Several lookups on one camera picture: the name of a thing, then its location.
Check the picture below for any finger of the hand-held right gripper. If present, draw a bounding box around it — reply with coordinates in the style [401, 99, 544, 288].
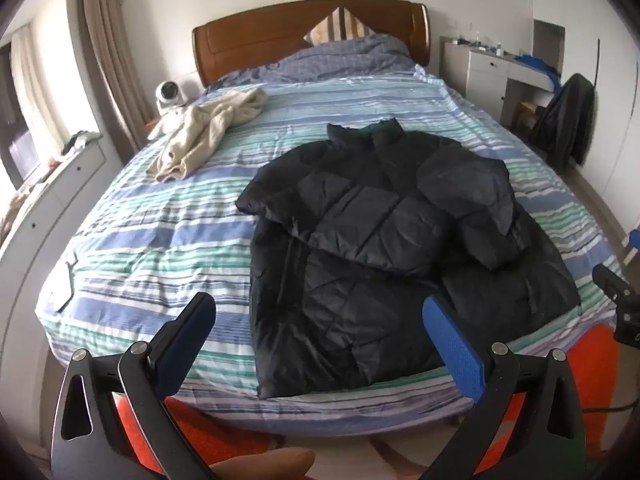
[592, 263, 636, 306]

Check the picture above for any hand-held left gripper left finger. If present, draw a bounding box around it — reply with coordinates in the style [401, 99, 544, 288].
[50, 292, 217, 480]

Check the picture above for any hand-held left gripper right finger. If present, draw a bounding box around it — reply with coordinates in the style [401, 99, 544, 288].
[415, 295, 592, 480]

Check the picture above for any black puffer jacket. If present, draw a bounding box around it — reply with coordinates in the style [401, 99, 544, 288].
[236, 118, 582, 400]

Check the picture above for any person's left hand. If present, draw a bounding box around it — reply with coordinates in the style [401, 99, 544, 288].
[207, 449, 317, 480]

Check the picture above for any striped blue green duvet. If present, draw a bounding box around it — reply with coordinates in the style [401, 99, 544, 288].
[37, 76, 628, 423]

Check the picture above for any orange rug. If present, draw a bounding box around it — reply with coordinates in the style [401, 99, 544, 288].
[40, 324, 640, 480]

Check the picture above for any white flat card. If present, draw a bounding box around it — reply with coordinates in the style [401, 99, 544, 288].
[54, 255, 82, 312]

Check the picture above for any white drawer cabinet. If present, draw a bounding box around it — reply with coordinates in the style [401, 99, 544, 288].
[0, 132, 123, 413]

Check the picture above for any beige knit sweater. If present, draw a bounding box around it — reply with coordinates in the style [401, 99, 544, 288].
[146, 87, 268, 183]

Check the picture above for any blue cloth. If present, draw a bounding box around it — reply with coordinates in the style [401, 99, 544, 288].
[515, 54, 562, 93]

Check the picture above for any white desk with drawers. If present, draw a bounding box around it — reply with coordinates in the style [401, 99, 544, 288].
[441, 36, 563, 126]

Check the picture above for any small white fan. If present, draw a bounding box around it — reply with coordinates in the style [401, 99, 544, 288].
[154, 81, 188, 111]

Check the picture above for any beige curtain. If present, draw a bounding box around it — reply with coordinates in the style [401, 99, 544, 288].
[80, 0, 156, 153]

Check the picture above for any blue checked pillow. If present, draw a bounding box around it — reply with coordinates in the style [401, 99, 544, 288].
[206, 34, 418, 92]

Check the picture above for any wooden headboard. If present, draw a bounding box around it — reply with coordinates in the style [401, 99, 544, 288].
[192, 0, 432, 88]

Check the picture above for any brown striped pillow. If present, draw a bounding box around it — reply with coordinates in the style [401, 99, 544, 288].
[304, 6, 377, 45]

